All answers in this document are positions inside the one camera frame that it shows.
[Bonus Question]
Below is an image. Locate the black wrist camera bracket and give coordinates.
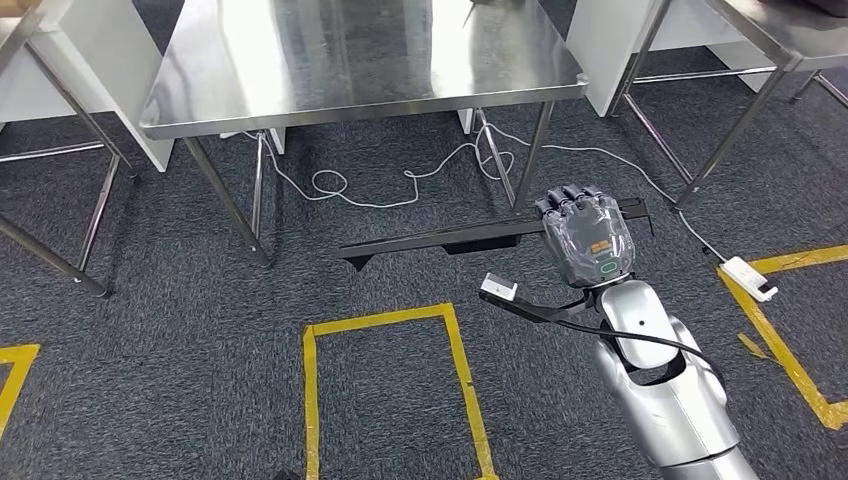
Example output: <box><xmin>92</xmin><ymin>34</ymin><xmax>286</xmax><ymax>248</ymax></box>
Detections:
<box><xmin>478</xmin><ymin>291</ymin><xmax>596</xmax><ymax>326</ymax></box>

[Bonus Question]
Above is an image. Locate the white power cable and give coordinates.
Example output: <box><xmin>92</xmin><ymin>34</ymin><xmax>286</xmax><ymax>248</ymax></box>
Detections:
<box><xmin>241</xmin><ymin>121</ymin><xmax>728</xmax><ymax>264</ymax></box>

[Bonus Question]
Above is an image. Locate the loose yellow tape scrap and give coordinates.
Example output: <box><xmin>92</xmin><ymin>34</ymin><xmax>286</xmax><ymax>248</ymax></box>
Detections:
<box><xmin>737</xmin><ymin>333</ymin><xmax>773</xmax><ymax>362</ymax></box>

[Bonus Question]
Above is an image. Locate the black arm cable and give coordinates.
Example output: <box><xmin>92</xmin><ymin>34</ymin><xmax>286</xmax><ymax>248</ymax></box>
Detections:
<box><xmin>556</xmin><ymin>316</ymin><xmax>728</xmax><ymax>392</ymax></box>

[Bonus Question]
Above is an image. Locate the yellow floor tape square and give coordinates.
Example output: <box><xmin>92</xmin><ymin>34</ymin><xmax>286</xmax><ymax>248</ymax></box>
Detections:
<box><xmin>303</xmin><ymin>303</ymin><xmax>499</xmax><ymax>480</ymax></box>
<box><xmin>718</xmin><ymin>245</ymin><xmax>848</xmax><ymax>432</ymax></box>
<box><xmin>0</xmin><ymin>344</ymin><xmax>41</xmax><ymax>439</ymax></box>

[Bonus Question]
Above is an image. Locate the white board partition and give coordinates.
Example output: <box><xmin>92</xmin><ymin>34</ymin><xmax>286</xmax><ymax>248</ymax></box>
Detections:
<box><xmin>0</xmin><ymin>0</ymin><xmax>176</xmax><ymax>174</ymax></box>
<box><xmin>566</xmin><ymin>0</ymin><xmax>790</xmax><ymax>119</ymax></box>

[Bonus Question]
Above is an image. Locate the stainless steel workbench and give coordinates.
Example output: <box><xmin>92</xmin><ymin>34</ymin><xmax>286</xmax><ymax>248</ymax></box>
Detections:
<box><xmin>139</xmin><ymin>0</ymin><xmax>590</xmax><ymax>268</ymax></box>
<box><xmin>609</xmin><ymin>0</ymin><xmax>848</xmax><ymax>213</ymax></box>
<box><xmin>0</xmin><ymin>0</ymin><xmax>140</xmax><ymax>299</ymax></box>

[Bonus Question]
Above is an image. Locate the white power strip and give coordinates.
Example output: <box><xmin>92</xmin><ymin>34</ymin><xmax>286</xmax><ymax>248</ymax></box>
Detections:
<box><xmin>720</xmin><ymin>256</ymin><xmax>780</xmax><ymax>304</ymax></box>

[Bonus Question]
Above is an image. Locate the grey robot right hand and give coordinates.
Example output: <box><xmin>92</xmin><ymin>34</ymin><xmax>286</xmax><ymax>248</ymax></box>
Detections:
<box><xmin>535</xmin><ymin>186</ymin><xmax>636</xmax><ymax>289</ymax></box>

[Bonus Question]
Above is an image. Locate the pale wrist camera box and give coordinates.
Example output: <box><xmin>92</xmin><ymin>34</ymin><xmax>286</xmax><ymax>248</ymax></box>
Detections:
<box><xmin>480</xmin><ymin>272</ymin><xmax>519</xmax><ymax>301</ymax></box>

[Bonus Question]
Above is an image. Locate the long black plastic part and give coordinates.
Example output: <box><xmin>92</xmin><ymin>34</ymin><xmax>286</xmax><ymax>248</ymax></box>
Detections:
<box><xmin>337</xmin><ymin>196</ymin><xmax>655</xmax><ymax>273</ymax></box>

